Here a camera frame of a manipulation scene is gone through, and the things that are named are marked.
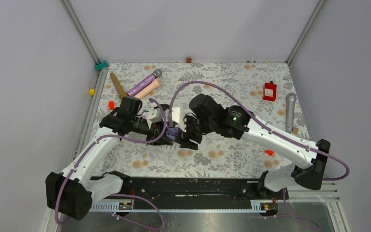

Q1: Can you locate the red triangle block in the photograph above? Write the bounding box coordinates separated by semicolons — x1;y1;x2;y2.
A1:
265;149;275;156

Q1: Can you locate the teal corner bracket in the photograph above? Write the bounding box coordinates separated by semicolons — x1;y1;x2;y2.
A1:
94;60;109;71

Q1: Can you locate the silver toy microphone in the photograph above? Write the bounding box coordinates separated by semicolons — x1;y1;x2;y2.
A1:
285;92;297;133

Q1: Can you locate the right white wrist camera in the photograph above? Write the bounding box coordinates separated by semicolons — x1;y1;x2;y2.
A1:
168;107;186;131

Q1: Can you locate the red small block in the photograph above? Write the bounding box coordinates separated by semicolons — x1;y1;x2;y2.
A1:
108;101;115;111

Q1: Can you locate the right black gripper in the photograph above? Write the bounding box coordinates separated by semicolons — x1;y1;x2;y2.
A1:
176;114;216;151

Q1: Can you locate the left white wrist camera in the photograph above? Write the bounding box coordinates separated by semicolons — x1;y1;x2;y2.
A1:
145;107;163;126

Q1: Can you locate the purple glitter toy microphone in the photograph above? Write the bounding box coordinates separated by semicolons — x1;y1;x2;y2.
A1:
128;69;162;97

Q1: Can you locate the brown toy microphone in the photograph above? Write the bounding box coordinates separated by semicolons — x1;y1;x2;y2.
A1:
110;72;128;100

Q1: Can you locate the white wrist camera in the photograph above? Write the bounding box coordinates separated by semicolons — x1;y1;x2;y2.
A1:
145;107;163;126
168;107;186;131

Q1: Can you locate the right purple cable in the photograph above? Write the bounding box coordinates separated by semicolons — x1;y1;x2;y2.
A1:
168;80;351;231

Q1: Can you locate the pink toy microphone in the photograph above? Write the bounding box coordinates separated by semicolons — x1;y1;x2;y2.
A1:
134;78;163;99

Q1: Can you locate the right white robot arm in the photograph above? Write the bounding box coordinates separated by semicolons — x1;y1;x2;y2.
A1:
185;94;330;199

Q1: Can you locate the black earbud charging case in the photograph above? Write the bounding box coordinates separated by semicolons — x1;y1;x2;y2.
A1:
160;104;170;111

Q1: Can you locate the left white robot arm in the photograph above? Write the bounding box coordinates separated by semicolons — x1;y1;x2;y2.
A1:
45;96;147;225

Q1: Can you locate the purple earbud case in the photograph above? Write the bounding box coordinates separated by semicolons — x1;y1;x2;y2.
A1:
165;127;179;142

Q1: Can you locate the red square box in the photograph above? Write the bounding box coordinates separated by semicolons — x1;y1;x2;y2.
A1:
262;81;277;102

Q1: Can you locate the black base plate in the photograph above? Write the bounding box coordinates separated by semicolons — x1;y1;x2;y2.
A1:
110;171;283;211

